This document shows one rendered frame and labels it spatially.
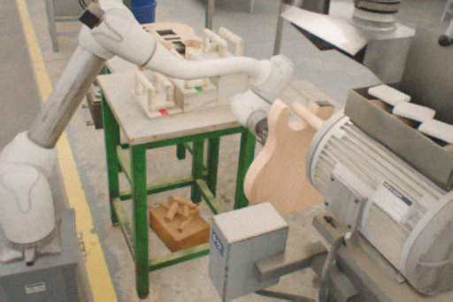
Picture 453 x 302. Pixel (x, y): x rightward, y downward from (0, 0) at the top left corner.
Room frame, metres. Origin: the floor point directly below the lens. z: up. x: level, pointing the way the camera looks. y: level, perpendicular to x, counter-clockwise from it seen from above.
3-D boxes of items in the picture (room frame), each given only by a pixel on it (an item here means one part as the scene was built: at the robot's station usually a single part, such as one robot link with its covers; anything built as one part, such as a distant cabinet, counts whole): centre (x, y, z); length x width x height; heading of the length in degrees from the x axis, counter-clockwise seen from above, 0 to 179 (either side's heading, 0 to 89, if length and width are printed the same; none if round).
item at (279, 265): (0.77, -0.18, 1.02); 0.19 x 0.04 x 0.04; 118
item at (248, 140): (1.68, -0.10, 0.45); 0.05 x 0.05 x 0.90; 28
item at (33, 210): (1.09, 0.63, 0.87); 0.18 x 0.16 x 0.22; 26
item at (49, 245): (1.06, 0.62, 0.73); 0.22 x 0.18 x 0.06; 20
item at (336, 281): (0.73, -0.28, 1.02); 0.13 x 0.04 x 0.04; 28
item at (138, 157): (1.45, 0.34, 0.45); 0.05 x 0.05 x 0.90; 28
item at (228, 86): (1.87, 0.06, 1.02); 0.27 x 0.15 x 0.17; 32
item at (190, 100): (1.79, 0.19, 0.98); 0.27 x 0.16 x 0.09; 32
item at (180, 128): (1.81, 0.25, 0.55); 0.62 x 0.58 x 0.76; 28
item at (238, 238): (0.74, -0.13, 0.99); 0.24 x 0.21 x 0.26; 28
